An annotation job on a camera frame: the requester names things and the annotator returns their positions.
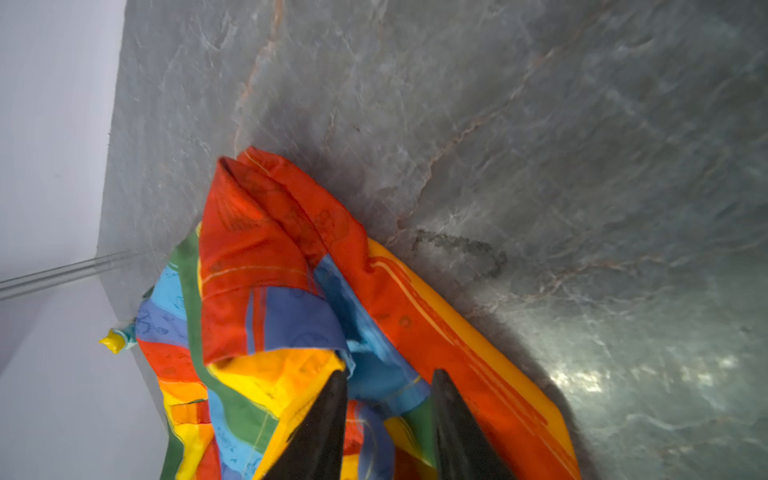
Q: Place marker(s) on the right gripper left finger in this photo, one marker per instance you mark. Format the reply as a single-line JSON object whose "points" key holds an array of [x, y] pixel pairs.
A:
{"points": [[316, 448]]}

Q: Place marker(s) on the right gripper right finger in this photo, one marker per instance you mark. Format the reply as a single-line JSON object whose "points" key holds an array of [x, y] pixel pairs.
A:
{"points": [[461, 448]]}

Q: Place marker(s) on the rainbow striped jacket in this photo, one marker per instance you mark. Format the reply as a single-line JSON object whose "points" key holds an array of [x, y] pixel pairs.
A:
{"points": [[278, 288]]}

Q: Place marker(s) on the yellow white small toy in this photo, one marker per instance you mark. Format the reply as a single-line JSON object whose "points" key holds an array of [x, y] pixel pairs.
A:
{"points": [[120, 339]]}

